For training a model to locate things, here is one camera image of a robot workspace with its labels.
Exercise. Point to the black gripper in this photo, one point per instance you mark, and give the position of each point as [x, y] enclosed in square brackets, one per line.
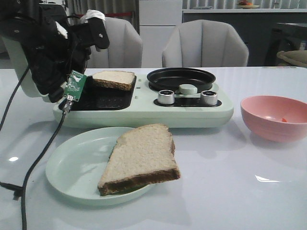
[53, 47]

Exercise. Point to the bread slice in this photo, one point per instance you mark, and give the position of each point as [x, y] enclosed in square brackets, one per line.
[141, 156]
[114, 79]

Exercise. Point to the green breakfast maker lid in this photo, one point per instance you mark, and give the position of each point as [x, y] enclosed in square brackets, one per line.
[20, 64]

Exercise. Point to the pink bowl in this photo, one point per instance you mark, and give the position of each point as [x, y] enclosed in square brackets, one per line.
[263, 116]

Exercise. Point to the green breakfast maker base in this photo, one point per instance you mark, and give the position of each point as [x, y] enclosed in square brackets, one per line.
[140, 106]

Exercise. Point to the left grey chair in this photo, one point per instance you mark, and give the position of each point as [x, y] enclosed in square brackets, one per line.
[125, 47]

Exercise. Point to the grey chair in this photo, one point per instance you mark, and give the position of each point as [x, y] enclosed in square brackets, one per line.
[125, 47]
[205, 43]

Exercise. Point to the green circuit board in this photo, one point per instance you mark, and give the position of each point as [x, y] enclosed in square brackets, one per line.
[74, 86]

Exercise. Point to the white refrigerator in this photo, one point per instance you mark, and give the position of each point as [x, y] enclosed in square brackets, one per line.
[157, 19]

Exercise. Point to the black round frying pan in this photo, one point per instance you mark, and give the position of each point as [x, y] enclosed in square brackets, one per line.
[172, 78]

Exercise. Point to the left silver control knob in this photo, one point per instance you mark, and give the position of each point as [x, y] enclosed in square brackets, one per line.
[166, 97]

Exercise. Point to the silver control knob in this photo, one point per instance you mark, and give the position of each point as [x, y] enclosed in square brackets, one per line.
[208, 98]
[166, 97]

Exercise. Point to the right grey chair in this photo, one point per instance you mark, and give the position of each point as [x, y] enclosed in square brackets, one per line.
[205, 43]

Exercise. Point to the right silver control knob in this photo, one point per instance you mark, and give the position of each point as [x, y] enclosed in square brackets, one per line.
[208, 98]

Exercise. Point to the light green plate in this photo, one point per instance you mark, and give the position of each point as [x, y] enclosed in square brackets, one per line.
[75, 167]

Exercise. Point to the fruit plate on counter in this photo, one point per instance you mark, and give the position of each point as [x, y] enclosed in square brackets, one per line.
[245, 4]

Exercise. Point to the dark grey counter cabinet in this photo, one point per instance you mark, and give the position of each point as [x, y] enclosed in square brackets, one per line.
[253, 25]

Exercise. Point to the black washing machine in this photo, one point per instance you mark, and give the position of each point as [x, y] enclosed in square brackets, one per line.
[285, 37]

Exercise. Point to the beige cushion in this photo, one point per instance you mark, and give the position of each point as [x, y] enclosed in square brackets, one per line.
[296, 58]

